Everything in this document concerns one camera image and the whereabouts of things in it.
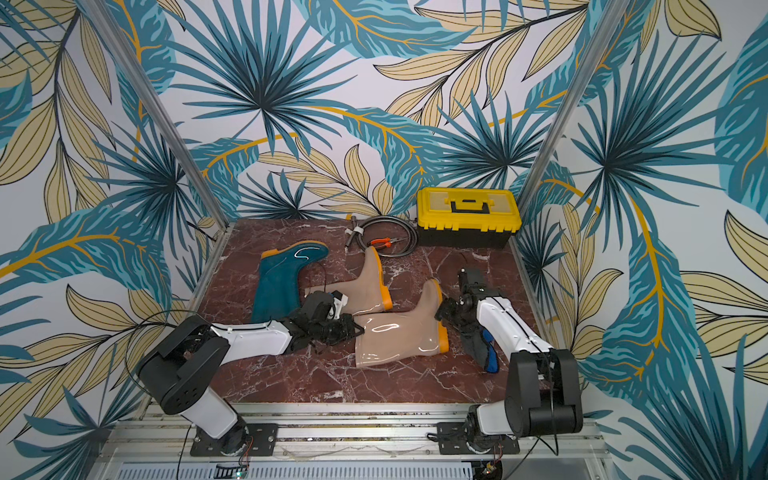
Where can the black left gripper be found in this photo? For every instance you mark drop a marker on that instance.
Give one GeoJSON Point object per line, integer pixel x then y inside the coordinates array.
{"type": "Point", "coordinates": [346, 324]}

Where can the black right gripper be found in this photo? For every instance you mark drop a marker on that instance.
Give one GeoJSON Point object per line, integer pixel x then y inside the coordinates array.
{"type": "Point", "coordinates": [454, 309]}

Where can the blue grey cloth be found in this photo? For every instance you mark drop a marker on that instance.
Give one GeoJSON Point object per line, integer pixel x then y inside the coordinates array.
{"type": "Point", "coordinates": [490, 362]}

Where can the beige boot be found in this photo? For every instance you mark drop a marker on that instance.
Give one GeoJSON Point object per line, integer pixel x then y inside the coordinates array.
{"type": "Point", "coordinates": [394, 336]}
{"type": "Point", "coordinates": [366, 294]}

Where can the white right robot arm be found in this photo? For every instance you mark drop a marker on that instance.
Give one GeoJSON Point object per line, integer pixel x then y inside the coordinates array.
{"type": "Point", "coordinates": [542, 394]}

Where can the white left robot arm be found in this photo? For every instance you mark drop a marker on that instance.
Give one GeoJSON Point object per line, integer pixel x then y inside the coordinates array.
{"type": "Point", "coordinates": [178, 372]}

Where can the teal rubber boot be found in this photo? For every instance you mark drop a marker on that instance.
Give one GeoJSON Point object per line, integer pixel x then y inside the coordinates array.
{"type": "Point", "coordinates": [277, 293]}

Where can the yellow black toolbox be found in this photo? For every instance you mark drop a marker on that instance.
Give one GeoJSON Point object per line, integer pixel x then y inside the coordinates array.
{"type": "Point", "coordinates": [466, 218]}

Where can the red handled pliers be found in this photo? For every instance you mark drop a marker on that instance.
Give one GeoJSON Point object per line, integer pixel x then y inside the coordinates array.
{"type": "Point", "coordinates": [382, 243]}

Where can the aluminium front rail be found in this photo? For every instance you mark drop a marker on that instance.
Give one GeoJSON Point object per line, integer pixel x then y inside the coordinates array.
{"type": "Point", "coordinates": [346, 441]}

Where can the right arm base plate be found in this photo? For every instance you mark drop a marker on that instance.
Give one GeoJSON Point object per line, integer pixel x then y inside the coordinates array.
{"type": "Point", "coordinates": [462, 438]}

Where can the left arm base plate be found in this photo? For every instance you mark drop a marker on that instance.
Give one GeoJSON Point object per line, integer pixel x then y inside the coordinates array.
{"type": "Point", "coordinates": [252, 439]}

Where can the right aluminium frame post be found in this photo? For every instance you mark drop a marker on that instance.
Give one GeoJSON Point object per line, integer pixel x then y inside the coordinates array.
{"type": "Point", "coordinates": [582, 76]}

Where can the aluminium frame post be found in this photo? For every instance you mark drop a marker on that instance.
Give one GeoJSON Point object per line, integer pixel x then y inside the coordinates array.
{"type": "Point", "coordinates": [108, 29]}
{"type": "Point", "coordinates": [582, 76]}

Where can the left aluminium frame post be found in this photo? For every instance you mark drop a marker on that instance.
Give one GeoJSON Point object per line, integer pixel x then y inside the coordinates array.
{"type": "Point", "coordinates": [108, 29]}

